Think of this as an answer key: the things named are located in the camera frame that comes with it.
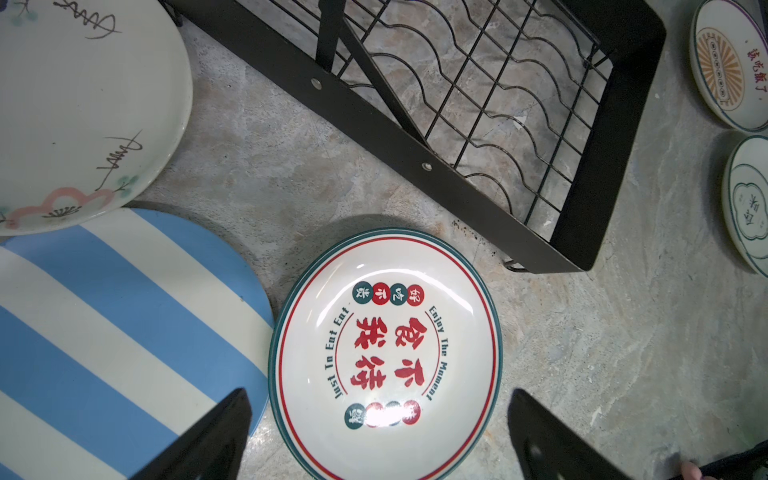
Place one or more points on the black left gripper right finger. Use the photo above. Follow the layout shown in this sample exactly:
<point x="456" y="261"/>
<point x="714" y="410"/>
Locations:
<point x="546" y="448"/>

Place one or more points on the small pink pig toy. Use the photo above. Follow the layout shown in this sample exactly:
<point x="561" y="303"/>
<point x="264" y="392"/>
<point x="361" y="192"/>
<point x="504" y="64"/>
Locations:
<point x="690" y="471"/>

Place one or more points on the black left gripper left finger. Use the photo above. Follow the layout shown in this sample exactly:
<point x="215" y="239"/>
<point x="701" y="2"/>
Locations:
<point x="211" y="449"/>

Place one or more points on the cream floral plate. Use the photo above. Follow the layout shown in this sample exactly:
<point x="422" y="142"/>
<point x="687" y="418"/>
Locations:
<point x="95" y="99"/>

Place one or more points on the blue white striped plate left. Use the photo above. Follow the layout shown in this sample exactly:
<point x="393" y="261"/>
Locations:
<point x="117" y="336"/>

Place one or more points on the black wire dish rack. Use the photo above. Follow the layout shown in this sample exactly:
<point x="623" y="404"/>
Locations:
<point x="518" y="117"/>

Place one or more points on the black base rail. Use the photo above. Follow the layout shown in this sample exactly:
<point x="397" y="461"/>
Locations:
<point x="749" y="465"/>

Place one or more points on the white plate red Chinese characters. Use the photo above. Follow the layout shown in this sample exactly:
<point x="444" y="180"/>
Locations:
<point x="386" y="361"/>

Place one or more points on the orange sunburst plate far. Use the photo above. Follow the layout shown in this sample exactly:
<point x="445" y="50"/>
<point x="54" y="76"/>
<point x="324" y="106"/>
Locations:
<point x="728" y="57"/>

